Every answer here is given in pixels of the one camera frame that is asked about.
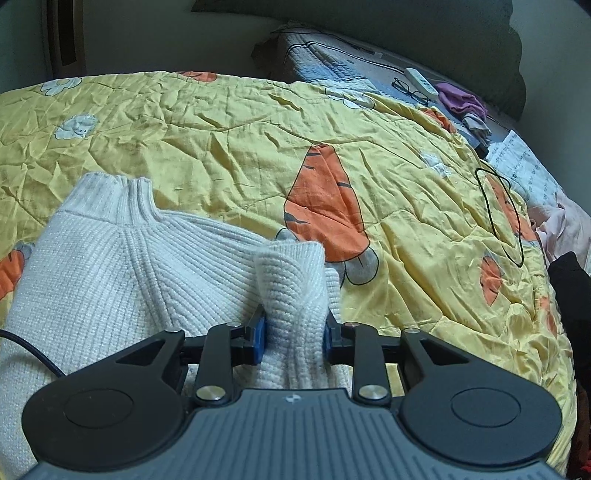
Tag printed paper sheet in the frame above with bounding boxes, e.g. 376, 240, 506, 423
485, 130, 560, 205

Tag yellow carrot print blanket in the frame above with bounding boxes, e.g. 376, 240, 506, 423
0, 71, 578, 480

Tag black eyeglasses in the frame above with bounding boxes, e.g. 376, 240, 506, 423
392, 78, 431, 105

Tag black cloth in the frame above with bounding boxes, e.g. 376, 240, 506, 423
547, 252, 591, 480

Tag dark padded headboard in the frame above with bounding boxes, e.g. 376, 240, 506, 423
191, 0, 528, 117

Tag gold standing air conditioner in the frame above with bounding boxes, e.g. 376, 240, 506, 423
41, 0, 89, 78

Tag white knitted sweater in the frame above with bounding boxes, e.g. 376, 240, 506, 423
0, 172, 346, 480

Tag brown cardboard piece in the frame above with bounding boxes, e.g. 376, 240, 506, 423
251, 36, 288, 81

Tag quilted patterned pillow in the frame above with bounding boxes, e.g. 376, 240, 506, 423
270, 28, 509, 139

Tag grey cloth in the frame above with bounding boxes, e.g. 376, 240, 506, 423
461, 111, 493, 145

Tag black cable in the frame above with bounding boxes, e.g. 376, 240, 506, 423
0, 328, 66, 378

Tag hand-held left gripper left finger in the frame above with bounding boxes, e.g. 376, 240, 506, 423
115, 308, 268, 408

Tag white remote control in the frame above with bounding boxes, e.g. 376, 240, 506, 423
405, 67, 439, 98

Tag pink cloth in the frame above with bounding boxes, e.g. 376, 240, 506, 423
526, 188, 591, 274

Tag purple cloth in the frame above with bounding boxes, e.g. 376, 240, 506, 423
435, 82, 488, 117

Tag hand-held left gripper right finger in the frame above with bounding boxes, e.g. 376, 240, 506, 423
322, 314, 468, 403

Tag black cord loop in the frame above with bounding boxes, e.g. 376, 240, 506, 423
475, 167, 526, 269

